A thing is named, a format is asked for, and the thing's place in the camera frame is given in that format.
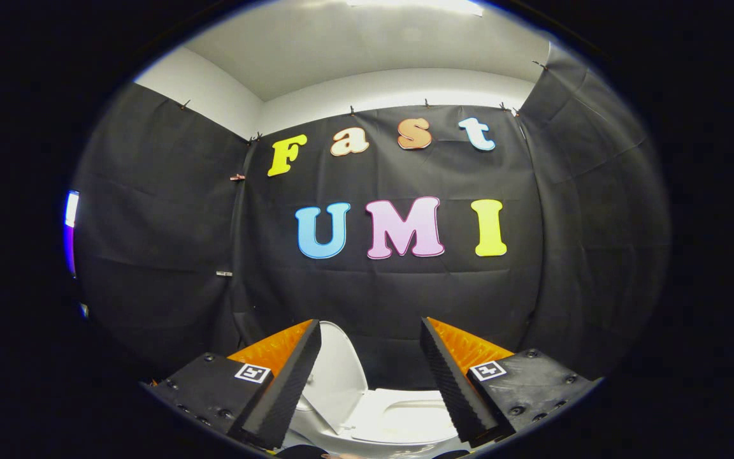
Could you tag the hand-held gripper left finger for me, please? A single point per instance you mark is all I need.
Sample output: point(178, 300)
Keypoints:
point(284, 389)

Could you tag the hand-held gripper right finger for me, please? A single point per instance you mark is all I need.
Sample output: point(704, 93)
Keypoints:
point(453, 382)

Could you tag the white toilet lid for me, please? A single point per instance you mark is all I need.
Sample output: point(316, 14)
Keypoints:
point(338, 376)

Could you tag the white toilet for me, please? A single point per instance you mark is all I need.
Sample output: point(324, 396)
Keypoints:
point(405, 417)

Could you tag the black backdrop cloth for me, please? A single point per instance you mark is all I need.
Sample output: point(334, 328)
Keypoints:
point(386, 293)

